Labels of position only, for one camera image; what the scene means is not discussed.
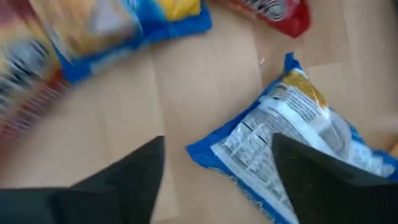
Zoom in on blue Maruchan noodle packet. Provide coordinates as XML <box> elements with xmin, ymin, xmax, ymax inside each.
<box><xmin>185</xmin><ymin>52</ymin><xmax>398</xmax><ymax>224</ymax></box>
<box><xmin>29</xmin><ymin>0</ymin><xmax>147</xmax><ymax>84</ymax></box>
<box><xmin>130</xmin><ymin>0</ymin><xmax>213</xmax><ymax>43</ymax></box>

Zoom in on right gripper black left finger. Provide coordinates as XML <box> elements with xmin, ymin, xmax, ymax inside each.
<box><xmin>0</xmin><ymin>136</ymin><xmax>165</xmax><ymax>224</ymax></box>

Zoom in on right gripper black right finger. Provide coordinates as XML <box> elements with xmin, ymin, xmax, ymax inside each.
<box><xmin>272</xmin><ymin>133</ymin><xmax>398</xmax><ymax>224</ymax></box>

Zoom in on orange Maruchan noodle packet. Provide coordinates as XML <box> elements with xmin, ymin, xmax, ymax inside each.
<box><xmin>0</xmin><ymin>0</ymin><xmax>71</xmax><ymax>156</ymax></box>

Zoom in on red Maruchan noodle packet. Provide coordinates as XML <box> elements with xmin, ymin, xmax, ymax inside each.
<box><xmin>223</xmin><ymin>0</ymin><xmax>312</xmax><ymax>39</ymax></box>

